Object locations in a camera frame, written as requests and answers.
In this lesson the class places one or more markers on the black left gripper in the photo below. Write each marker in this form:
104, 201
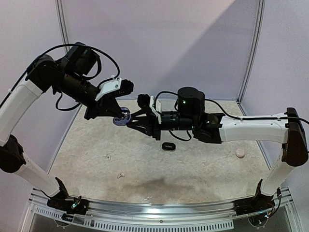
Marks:
107, 106

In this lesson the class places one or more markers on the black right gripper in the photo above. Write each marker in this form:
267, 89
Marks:
154, 124

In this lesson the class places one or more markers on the blue-grey oval charging case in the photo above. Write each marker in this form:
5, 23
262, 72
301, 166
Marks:
123, 121

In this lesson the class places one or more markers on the black earbud charging case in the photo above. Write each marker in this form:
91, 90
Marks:
167, 146

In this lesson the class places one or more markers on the pink round charging case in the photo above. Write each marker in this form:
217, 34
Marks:
240, 153

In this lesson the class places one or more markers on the purple silver earbud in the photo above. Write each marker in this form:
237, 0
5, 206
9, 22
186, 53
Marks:
125, 113

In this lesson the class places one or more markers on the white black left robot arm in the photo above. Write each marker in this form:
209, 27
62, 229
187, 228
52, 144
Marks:
68, 75

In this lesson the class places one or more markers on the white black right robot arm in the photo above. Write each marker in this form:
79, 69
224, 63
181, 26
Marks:
215, 128

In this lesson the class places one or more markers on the perforated white front panel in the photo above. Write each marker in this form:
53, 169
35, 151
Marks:
48, 220

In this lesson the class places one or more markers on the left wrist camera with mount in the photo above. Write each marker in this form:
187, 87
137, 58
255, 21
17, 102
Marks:
115, 86

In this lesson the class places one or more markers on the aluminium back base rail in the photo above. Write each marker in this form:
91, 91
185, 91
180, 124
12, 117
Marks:
219, 99

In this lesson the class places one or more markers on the aluminium front rail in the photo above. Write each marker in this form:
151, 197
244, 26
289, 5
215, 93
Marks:
284, 218

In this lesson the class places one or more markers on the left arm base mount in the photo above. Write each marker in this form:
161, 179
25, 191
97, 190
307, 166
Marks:
70, 205

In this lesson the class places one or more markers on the aluminium left corner post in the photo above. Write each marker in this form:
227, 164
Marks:
61, 21

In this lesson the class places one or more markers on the aluminium corner post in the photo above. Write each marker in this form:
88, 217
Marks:
61, 21
253, 49

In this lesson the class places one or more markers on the aluminium right corner post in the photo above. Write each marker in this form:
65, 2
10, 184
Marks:
253, 49

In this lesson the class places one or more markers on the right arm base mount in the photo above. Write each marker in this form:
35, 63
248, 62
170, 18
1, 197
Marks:
257, 203

